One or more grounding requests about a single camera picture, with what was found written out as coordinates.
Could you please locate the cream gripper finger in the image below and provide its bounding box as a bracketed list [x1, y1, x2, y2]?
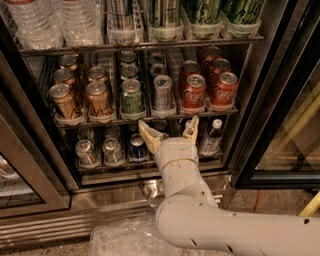
[138, 120, 163, 154]
[182, 115, 199, 144]

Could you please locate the middle wire shelf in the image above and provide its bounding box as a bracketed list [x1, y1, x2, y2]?
[55, 105, 238, 129]

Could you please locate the green lacroix can top right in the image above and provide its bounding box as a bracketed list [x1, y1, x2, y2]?
[221, 0, 264, 38]

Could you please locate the glass fridge door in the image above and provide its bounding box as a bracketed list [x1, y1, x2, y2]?
[231, 0, 320, 190]
[0, 49, 80, 219]

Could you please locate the green lacroix can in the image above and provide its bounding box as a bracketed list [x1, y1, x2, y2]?
[119, 51, 137, 65]
[121, 79, 144, 114]
[221, 0, 264, 38]
[181, 0, 222, 40]
[120, 64, 139, 81]

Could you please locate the rear green lacroix can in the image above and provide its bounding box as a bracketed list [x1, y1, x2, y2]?
[119, 51, 137, 65]

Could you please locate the front orange can left column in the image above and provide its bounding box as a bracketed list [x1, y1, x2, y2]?
[49, 83, 82, 120]

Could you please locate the clear plastic bag on floor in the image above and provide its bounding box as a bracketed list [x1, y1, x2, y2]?
[88, 214, 168, 256]

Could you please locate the orange can column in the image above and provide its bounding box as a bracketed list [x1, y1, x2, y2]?
[59, 55, 80, 71]
[87, 66, 109, 82]
[86, 81, 113, 117]
[53, 68, 76, 87]
[49, 83, 82, 120]

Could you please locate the top wire shelf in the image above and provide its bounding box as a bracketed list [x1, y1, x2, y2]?
[18, 35, 264, 57]

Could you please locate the wire shelf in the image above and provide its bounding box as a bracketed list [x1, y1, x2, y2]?
[55, 105, 238, 129]
[18, 35, 264, 57]

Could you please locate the silver redbull can front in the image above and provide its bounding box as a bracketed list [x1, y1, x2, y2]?
[153, 75, 172, 111]

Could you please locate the rear coca-cola can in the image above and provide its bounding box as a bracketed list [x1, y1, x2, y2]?
[199, 46, 222, 67]

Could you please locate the front silver can bottom left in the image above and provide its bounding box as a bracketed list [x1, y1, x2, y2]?
[75, 140, 98, 165]

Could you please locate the stainless fridge base grille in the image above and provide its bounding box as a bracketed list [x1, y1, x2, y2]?
[0, 173, 233, 249]

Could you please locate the left glass fridge door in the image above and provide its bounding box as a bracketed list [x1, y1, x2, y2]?
[0, 49, 80, 219]

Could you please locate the front right coca-cola can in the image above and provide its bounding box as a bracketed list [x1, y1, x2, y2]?
[210, 72, 238, 106]

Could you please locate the right white-cap bottle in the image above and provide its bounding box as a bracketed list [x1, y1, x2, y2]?
[199, 119, 223, 156]

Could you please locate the middle orange can left column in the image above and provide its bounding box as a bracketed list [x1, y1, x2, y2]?
[53, 68, 76, 87]

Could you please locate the water bottle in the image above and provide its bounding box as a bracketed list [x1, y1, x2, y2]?
[61, 0, 103, 47]
[4, 0, 63, 50]

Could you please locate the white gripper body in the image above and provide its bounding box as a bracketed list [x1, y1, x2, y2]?
[155, 137, 199, 165]

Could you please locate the yellow black stand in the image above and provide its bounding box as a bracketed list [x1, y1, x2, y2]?
[300, 191, 320, 217]

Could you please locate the front green lacroix can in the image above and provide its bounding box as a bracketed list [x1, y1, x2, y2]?
[121, 79, 144, 114]

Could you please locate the green lacroix can top left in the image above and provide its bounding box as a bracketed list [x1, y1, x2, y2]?
[181, 0, 222, 40]

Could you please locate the redbull can second row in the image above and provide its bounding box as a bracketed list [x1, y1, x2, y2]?
[149, 63, 167, 78]

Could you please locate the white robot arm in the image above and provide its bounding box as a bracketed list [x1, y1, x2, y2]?
[138, 117, 320, 256]

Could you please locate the middle right coca-cola can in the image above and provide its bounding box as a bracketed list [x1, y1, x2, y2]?
[208, 58, 231, 85]

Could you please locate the middle green lacroix can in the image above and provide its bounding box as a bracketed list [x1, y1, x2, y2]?
[120, 64, 139, 81]

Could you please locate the front left coca-cola can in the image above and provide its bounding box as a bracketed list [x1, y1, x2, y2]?
[182, 74, 206, 109]

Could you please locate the redbull can back row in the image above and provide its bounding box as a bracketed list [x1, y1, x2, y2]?
[148, 53, 165, 65]

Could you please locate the back left coca-cola can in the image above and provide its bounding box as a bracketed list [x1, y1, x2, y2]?
[178, 60, 201, 95]

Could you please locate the coca-cola can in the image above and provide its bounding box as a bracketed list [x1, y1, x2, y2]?
[208, 58, 231, 85]
[210, 72, 238, 106]
[178, 60, 201, 95]
[199, 46, 222, 67]
[182, 74, 206, 109]

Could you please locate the right glass fridge door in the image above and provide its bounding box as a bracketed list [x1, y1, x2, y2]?
[231, 0, 320, 190]

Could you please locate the green plaid can top shelf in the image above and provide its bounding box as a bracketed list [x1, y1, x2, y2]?
[146, 0, 183, 42]

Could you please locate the water bottle top left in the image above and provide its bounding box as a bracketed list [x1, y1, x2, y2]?
[4, 0, 63, 50]

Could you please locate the rear silver can bottom left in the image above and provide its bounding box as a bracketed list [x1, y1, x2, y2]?
[77, 127, 97, 144]

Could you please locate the front blue pepsi can left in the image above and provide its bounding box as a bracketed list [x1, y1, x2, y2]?
[129, 133, 148, 160]

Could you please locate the rear orange can left column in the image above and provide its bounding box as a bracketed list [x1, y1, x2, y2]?
[59, 55, 80, 71]

